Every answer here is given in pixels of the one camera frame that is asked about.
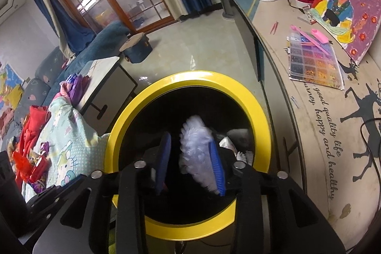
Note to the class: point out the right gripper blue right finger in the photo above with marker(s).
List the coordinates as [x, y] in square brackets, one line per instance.
[217, 167]

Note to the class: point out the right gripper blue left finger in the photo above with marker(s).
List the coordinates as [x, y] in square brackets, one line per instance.
[162, 160]

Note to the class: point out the red plastic wrapper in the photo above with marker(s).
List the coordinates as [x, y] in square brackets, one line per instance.
[28, 172]

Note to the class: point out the Hello Kitty light blue quilt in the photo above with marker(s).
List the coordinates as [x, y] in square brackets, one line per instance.
[75, 148]

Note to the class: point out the white top coffee table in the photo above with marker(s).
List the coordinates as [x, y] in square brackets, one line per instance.
[110, 87]

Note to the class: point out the red blanket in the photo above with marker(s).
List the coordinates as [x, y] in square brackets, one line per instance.
[36, 120]

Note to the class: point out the round blue footstool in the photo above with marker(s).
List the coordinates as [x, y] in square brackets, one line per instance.
[137, 48]

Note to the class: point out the purple cloth on table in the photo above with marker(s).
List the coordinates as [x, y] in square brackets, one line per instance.
[74, 87]

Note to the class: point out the yellow pillow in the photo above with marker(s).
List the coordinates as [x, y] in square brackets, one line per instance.
[12, 98]

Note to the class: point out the tv cabinet with patterned top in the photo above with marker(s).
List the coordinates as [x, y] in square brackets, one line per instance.
[327, 139]

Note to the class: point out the China map poster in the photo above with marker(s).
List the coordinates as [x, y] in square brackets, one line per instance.
[9, 78]

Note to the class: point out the bead organizer box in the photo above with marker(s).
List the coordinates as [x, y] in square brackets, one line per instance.
[309, 64]

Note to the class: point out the blue curtain left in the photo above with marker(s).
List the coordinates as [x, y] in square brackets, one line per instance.
[73, 37]

